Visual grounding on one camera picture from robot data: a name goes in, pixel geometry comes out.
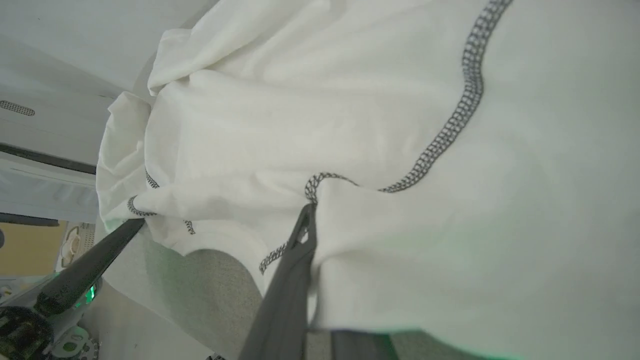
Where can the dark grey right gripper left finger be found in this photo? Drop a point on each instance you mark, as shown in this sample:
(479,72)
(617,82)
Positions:
(285,305)

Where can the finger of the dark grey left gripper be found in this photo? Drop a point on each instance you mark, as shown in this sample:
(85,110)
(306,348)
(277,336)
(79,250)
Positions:
(87,270)

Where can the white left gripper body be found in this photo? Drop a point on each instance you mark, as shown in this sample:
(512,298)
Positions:
(75,325)

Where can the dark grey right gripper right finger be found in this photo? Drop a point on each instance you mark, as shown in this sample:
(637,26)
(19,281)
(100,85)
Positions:
(362,346)

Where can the white garment with black stitching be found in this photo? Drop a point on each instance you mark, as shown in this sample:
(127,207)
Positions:
(380,150)

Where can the grey fabric sofa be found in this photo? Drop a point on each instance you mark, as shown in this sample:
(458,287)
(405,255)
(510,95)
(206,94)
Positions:
(210,290)

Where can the white appliance with vent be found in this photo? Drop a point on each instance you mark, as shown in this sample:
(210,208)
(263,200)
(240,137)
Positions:
(45,130)

